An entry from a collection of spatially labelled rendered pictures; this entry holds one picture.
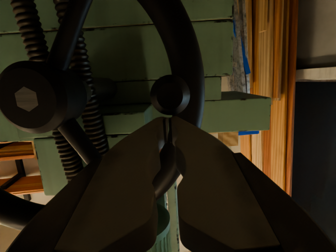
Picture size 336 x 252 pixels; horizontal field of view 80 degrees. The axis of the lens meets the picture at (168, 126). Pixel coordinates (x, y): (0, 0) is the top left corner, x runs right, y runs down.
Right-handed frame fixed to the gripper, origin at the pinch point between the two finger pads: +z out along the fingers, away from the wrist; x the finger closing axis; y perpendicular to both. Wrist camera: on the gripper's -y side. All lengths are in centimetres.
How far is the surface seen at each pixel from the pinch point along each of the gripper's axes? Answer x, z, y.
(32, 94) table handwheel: -10.7, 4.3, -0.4
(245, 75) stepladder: 42, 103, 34
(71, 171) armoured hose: -13.7, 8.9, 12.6
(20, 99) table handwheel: -11.8, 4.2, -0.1
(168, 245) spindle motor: -3, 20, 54
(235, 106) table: 11.3, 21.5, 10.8
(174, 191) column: -1, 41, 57
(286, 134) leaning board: 93, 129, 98
